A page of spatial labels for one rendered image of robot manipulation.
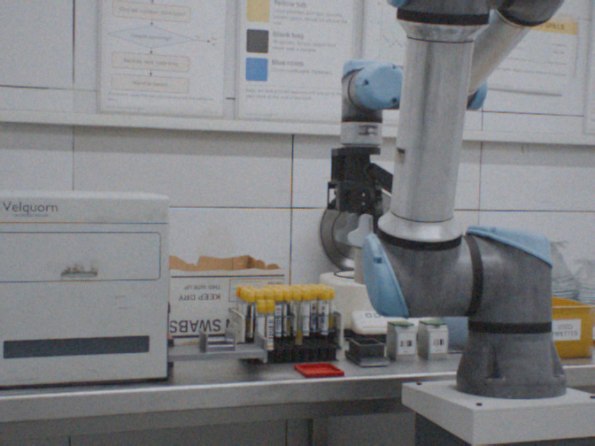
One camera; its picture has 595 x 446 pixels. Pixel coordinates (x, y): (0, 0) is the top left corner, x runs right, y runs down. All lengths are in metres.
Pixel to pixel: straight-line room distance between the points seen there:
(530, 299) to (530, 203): 1.20
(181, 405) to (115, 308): 0.18
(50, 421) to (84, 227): 0.30
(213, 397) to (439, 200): 0.50
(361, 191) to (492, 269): 0.40
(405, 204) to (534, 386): 0.30
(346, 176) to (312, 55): 0.66
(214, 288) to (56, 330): 0.43
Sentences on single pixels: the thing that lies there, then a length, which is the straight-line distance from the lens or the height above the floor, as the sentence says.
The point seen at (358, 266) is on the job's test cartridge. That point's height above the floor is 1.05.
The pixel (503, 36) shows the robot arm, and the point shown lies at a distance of 1.26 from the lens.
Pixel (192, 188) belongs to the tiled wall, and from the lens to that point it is 2.04.
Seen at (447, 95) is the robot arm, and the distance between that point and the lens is 1.11.
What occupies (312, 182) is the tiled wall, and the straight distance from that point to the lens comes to 2.12.
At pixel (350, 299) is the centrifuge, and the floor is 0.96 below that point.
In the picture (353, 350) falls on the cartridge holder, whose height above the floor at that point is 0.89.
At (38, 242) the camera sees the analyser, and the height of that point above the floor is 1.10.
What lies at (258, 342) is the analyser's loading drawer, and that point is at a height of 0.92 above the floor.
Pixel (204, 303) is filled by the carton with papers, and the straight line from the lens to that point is 1.71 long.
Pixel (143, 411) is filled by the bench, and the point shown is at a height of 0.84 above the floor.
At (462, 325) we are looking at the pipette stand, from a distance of 1.72.
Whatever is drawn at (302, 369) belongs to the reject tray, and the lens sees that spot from 1.47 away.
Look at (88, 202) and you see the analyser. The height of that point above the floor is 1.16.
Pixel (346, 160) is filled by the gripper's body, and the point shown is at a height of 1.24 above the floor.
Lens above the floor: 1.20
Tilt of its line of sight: 3 degrees down
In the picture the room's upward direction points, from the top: 1 degrees clockwise
